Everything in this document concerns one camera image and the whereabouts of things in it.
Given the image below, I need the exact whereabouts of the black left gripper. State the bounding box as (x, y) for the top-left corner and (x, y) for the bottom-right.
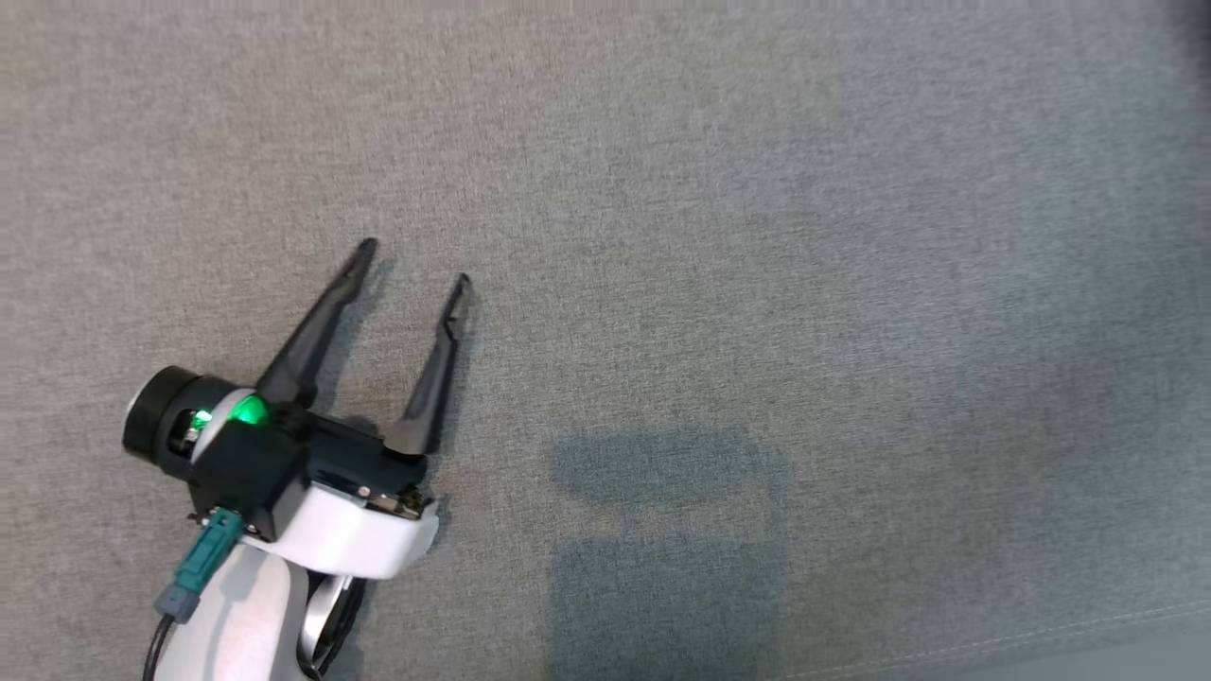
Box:
(121, 238), (472, 518)

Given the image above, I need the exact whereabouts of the teal cable connector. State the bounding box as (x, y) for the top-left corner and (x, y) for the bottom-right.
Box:
(155, 509), (244, 622)

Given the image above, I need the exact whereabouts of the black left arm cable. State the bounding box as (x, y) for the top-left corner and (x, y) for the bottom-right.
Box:
(142, 613), (178, 681)

